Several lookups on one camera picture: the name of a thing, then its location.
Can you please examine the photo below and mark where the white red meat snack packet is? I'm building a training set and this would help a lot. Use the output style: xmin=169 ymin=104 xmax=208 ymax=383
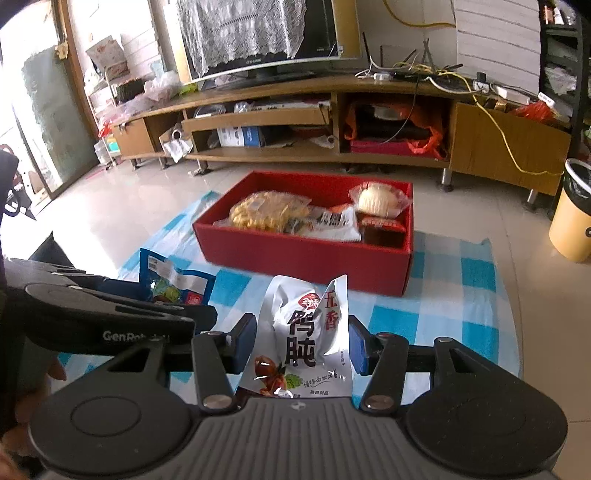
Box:
xmin=238 ymin=274 xmax=354 ymax=400

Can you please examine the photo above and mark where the printed cardboard box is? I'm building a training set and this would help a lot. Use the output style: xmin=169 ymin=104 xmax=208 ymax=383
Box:
xmin=85 ymin=36 xmax=127 ymax=77

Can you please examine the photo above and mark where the white slatted panel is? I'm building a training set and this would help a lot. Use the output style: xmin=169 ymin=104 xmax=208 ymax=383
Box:
xmin=455 ymin=0 xmax=541 ymax=95

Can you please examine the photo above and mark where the red cardboard box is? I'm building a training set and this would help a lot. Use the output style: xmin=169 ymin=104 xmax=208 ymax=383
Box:
xmin=192 ymin=171 xmax=414 ymax=297

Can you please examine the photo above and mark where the white flat box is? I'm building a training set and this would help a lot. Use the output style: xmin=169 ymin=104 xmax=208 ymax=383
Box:
xmin=489 ymin=83 xmax=532 ymax=104

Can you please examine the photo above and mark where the long yellow cable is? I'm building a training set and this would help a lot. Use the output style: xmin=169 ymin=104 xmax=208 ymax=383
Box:
xmin=429 ymin=76 xmax=566 ymax=176

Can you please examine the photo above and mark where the orange plastic bag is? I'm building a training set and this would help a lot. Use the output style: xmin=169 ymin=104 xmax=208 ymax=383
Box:
xmin=344 ymin=102 xmax=448 ymax=160

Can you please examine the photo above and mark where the blue white box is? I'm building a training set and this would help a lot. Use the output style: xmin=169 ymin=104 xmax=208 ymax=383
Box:
xmin=217 ymin=127 xmax=264 ymax=148

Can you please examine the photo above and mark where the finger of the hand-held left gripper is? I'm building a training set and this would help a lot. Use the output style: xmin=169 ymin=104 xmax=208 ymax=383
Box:
xmin=104 ymin=295 xmax=219 ymax=334
xmin=55 ymin=270 xmax=155 ymax=304

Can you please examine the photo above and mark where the yellow wall cable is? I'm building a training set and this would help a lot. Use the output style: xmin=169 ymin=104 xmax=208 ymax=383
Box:
xmin=385 ymin=0 xmax=458 ymax=28

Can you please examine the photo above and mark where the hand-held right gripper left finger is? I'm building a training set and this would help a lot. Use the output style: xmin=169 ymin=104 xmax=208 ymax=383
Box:
xmin=104 ymin=313 xmax=258 ymax=413

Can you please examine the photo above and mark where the flat screen television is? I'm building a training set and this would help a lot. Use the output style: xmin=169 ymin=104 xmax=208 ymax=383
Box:
xmin=173 ymin=0 xmax=363 ymax=86

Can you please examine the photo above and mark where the yellow trash bin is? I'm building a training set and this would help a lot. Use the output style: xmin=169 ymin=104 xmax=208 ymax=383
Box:
xmin=549 ymin=158 xmax=591 ymax=264

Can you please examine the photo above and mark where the wooden television stand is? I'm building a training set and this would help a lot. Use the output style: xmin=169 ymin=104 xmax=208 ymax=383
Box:
xmin=111 ymin=74 xmax=573 ymax=204

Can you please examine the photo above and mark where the orange white snack packet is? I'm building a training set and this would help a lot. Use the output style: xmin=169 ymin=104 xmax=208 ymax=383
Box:
xmin=307 ymin=205 xmax=363 ymax=243

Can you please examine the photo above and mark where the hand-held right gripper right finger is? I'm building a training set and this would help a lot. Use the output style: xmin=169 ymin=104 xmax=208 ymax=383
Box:
xmin=347 ymin=315 xmax=509 ymax=413

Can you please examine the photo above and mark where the red plastic bag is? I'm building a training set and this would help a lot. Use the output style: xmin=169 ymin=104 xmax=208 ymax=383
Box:
xmin=508 ymin=102 xmax=555 ymax=121

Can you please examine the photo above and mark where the router with black antennas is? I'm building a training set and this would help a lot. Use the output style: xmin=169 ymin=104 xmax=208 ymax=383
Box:
xmin=360 ymin=32 xmax=467 ymax=81

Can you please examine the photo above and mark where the blue snack packet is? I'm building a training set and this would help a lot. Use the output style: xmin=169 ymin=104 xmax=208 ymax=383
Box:
xmin=139 ymin=248 xmax=218 ymax=306

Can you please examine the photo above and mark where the blue white checkered mat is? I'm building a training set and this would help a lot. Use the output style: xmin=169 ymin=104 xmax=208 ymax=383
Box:
xmin=55 ymin=189 xmax=522 ymax=402

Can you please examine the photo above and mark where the person's left hand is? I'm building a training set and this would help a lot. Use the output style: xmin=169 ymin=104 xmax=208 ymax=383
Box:
xmin=11 ymin=356 xmax=68 ymax=425

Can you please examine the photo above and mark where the black chair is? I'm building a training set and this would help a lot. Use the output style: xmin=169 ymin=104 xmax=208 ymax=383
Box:
xmin=0 ymin=150 xmax=38 ymax=221

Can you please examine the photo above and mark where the white lace cloth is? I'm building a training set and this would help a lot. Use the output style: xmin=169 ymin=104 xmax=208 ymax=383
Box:
xmin=177 ymin=0 xmax=308 ymax=79

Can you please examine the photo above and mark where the clear bag of orange snack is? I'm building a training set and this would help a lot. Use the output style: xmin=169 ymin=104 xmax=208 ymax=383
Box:
xmin=359 ymin=215 xmax=408 ymax=247

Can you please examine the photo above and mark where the small open cardboard box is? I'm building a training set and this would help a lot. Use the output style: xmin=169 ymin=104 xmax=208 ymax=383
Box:
xmin=158 ymin=126 xmax=195 ymax=163

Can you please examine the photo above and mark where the clear wrapped white bun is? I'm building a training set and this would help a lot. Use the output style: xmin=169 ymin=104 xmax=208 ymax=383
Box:
xmin=348 ymin=181 xmax=411 ymax=217

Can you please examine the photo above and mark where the black metal shelf rack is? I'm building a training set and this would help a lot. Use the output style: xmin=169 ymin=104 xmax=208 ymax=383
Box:
xmin=538 ymin=0 xmax=591 ymax=162

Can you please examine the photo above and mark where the clear bag of yellow snack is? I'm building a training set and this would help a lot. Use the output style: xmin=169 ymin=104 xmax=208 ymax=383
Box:
xmin=229 ymin=191 xmax=313 ymax=232

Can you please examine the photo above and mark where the clear plastic bag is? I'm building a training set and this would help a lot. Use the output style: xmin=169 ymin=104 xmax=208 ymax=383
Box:
xmin=143 ymin=70 xmax=181 ymax=100

